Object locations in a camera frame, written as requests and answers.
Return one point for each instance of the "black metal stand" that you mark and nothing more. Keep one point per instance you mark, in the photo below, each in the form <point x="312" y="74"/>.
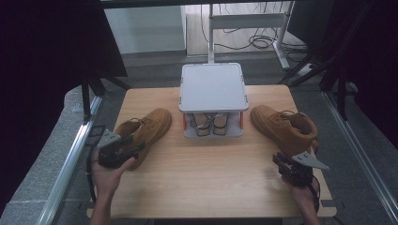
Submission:
<point x="341" y="93"/>

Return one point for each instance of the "black curtain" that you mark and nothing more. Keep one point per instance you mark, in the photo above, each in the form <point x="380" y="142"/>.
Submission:
<point x="40" y="62"/>
<point x="375" y="62"/>

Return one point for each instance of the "aluminium rail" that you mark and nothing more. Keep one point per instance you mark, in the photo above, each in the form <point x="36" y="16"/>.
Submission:
<point x="359" y="153"/>
<point x="67" y="168"/>

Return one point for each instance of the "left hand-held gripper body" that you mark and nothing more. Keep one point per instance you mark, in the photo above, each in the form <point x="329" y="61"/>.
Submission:
<point x="112" y="156"/>

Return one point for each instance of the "white desk frame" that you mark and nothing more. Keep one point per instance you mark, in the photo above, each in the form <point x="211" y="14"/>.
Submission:
<point x="247" y="21"/>

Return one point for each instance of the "white cabinet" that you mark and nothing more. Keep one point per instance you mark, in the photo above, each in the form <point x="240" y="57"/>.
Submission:
<point x="144" y="29"/>

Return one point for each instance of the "grey speckled ledge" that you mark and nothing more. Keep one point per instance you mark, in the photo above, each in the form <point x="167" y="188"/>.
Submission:
<point x="34" y="175"/>

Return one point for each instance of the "person's right hand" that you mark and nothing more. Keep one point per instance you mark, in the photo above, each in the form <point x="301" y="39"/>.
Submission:
<point x="305" y="195"/>

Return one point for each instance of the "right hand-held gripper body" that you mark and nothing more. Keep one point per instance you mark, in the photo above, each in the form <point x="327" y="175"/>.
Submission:
<point x="298" y="175"/>

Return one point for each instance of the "tan suede boot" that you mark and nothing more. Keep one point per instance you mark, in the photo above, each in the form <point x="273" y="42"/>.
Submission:
<point x="153" y="125"/>
<point x="275" y="125"/>

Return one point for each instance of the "white shoe rack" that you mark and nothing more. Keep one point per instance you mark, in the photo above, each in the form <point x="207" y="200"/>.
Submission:
<point x="212" y="87"/>

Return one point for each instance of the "black tripod stand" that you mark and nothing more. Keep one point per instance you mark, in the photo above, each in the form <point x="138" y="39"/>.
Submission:
<point x="85" y="97"/>

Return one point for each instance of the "white power strip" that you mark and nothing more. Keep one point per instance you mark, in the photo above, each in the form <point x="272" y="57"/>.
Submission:
<point x="305" y="69"/>

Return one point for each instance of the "person's left hand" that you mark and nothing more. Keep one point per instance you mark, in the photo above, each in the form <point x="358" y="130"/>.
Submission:
<point x="106" y="181"/>

